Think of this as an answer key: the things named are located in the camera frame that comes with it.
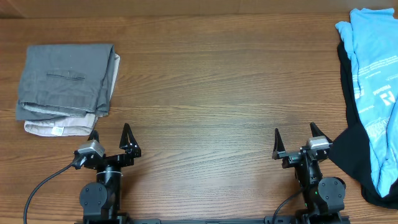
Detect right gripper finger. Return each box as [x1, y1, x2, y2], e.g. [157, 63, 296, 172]
[273, 128, 285, 154]
[310, 122, 333, 143]

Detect grey shorts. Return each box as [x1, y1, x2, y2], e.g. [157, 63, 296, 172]
[16, 44, 116, 120]

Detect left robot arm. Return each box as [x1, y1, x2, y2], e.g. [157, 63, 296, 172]
[72, 123, 141, 224]

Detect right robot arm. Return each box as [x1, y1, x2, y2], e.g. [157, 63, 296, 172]
[271, 123, 350, 224]

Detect folded beige shorts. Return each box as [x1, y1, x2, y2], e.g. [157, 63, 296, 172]
[24, 53, 121, 138]

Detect black garment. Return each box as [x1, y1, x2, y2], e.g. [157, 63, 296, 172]
[330, 42, 397, 209]

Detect light blue printed t-shirt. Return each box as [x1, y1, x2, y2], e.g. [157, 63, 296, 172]
[335, 8, 397, 197]

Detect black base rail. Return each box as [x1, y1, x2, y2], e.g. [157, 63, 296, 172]
[74, 215, 351, 224]

